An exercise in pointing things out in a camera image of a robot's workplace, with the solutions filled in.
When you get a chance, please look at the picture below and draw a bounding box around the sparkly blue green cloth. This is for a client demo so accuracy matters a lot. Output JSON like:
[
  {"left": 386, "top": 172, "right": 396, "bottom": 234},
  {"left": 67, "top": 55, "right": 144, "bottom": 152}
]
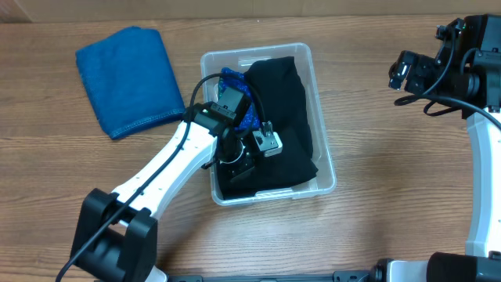
[{"left": 218, "top": 67, "right": 260, "bottom": 133}]

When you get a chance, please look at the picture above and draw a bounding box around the black cloth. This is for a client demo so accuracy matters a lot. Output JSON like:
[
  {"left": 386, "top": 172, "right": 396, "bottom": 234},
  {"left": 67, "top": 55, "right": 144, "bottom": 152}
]
[
  {"left": 244, "top": 56, "right": 313, "bottom": 157},
  {"left": 217, "top": 125, "right": 318, "bottom": 199}
]

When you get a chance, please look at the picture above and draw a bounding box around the blue terry towel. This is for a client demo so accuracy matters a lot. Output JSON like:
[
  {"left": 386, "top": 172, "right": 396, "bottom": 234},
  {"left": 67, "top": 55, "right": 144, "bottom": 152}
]
[{"left": 75, "top": 27, "right": 185, "bottom": 139}]

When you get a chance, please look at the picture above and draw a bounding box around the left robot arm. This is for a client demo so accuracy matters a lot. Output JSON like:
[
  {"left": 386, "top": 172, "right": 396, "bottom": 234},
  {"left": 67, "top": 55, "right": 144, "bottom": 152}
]
[{"left": 56, "top": 88, "right": 265, "bottom": 282}]

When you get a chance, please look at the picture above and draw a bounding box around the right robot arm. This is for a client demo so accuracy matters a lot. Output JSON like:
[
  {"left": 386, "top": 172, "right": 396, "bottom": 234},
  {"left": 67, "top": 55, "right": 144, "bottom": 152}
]
[{"left": 363, "top": 14, "right": 500, "bottom": 281}]

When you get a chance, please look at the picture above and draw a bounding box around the clear plastic storage bin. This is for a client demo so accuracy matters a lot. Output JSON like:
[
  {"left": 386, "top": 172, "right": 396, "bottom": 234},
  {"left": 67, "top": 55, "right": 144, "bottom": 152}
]
[{"left": 200, "top": 42, "right": 337, "bottom": 206}]

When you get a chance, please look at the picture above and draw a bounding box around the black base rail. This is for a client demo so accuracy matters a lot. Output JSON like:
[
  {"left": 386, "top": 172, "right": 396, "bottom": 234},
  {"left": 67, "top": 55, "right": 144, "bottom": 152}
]
[{"left": 167, "top": 270, "right": 369, "bottom": 282}]

